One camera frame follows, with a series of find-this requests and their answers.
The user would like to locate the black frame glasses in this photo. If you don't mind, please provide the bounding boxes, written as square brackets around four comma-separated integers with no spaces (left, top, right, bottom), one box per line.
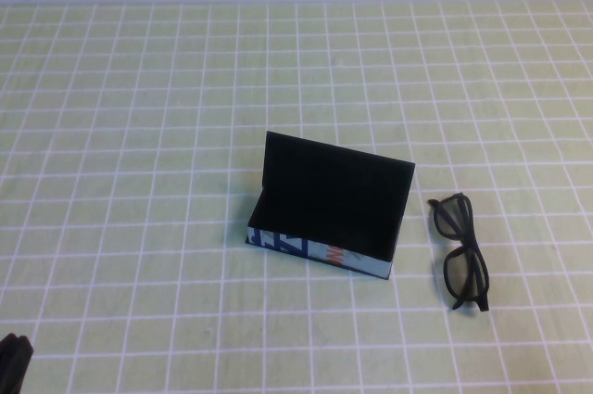
[426,190,492,313]

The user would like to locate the black glasses case box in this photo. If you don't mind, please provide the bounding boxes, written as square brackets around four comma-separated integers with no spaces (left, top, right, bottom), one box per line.
[243,130,416,282]

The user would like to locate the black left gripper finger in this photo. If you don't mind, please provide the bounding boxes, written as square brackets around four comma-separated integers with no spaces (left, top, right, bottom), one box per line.
[12,334,35,394]
[0,332,20,394]

